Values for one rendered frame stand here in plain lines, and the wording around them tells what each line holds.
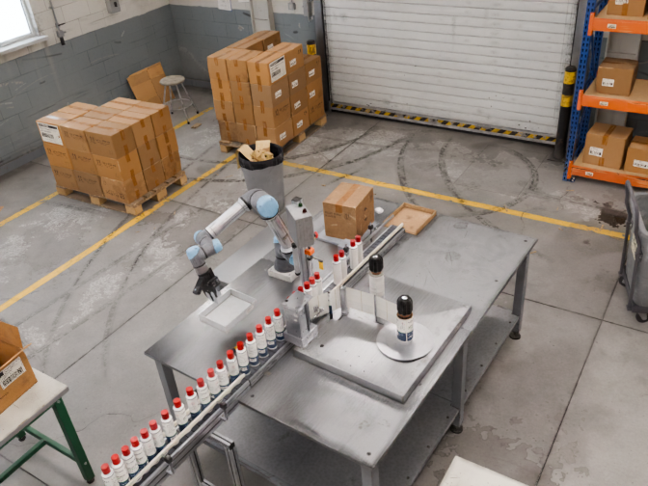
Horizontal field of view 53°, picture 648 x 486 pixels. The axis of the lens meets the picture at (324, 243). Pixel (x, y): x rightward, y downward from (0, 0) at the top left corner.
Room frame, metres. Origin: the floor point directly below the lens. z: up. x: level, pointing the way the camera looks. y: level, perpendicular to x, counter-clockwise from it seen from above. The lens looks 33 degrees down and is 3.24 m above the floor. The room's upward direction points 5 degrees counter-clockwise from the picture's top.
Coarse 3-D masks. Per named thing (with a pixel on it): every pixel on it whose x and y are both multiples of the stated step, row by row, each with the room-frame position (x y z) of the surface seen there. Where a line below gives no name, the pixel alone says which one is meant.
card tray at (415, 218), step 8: (400, 208) 4.02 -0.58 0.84; (408, 208) 4.02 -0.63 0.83; (416, 208) 4.00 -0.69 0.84; (424, 208) 3.96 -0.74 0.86; (400, 216) 3.93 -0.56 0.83; (408, 216) 3.92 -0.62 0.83; (416, 216) 3.91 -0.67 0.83; (424, 216) 3.90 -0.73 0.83; (432, 216) 3.86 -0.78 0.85; (392, 224) 3.83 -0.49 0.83; (408, 224) 3.81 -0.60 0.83; (416, 224) 3.81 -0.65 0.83; (424, 224) 3.77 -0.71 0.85; (408, 232) 3.71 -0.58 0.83; (416, 232) 3.67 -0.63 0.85
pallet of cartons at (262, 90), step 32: (256, 32) 8.02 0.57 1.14; (224, 64) 7.06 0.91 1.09; (256, 64) 6.82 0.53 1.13; (288, 64) 7.10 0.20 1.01; (320, 64) 7.67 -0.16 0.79; (224, 96) 7.11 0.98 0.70; (256, 96) 6.85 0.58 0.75; (288, 96) 7.04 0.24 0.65; (320, 96) 7.63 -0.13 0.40; (224, 128) 7.15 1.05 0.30; (256, 128) 6.90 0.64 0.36; (288, 128) 6.98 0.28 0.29
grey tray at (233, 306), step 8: (224, 296) 2.99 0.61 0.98; (232, 296) 3.02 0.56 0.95; (240, 296) 2.99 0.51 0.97; (248, 296) 2.95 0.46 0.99; (216, 304) 2.93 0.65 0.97; (224, 304) 2.95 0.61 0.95; (232, 304) 2.94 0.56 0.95; (240, 304) 2.94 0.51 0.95; (248, 304) 2.94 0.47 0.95; (256, 304) 2.91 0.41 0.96; (200, 312) 2.83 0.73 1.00; (208, 312) 2.88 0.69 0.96; (216, 312) 2.88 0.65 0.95; (224, 312) 2.87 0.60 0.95; (232, 312) 2.87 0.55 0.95; (240, 312) 2.81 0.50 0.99; (248, 312) 2.85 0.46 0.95; (200, 320) 2.82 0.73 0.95; (208, 320) 2.78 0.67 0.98; (216, 320) 2.81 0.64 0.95; (224, 320) 2.81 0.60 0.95; (232, 320) 2.75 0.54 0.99; (240, 320) 2.80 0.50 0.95; (216, 328) 2.75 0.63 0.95; (224, 328) 2.71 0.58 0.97
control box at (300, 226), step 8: (288, 208) 3.07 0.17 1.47; (296, 208) 3.06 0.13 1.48; (288, 216) 3.06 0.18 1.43; (296, 216) 2.98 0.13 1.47; (304, 216) 2.97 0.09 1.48; (288, 224) 3.08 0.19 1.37; (296, 224) 2.95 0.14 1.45; (304, 224) 2.96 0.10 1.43; (312, 224) 2.98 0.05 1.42; (296, 232) 2.95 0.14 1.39; (304, 232) 2.96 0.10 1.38; (312, 232) 2.98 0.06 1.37; (296, 240) 2.96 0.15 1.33; (304, 240) 2.96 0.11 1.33; (312, 240) 2.97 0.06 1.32
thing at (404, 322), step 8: (400, 296) 2.59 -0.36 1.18; (408, 296) 2.58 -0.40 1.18; (400, 304) 2.55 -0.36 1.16; (408, 304) 2.54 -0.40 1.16; (400, 312) 2.55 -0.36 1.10; (408, 312) 2.54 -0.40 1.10; (400, 320) 2.54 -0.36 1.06; (408, 320) 2.53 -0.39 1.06; (400, 328) 2.54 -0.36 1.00; (408, 328) 2.53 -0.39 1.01; (400, 336) 2.54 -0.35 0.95; (408, 336) 2.53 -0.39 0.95; (408, 344) 2.53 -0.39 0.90
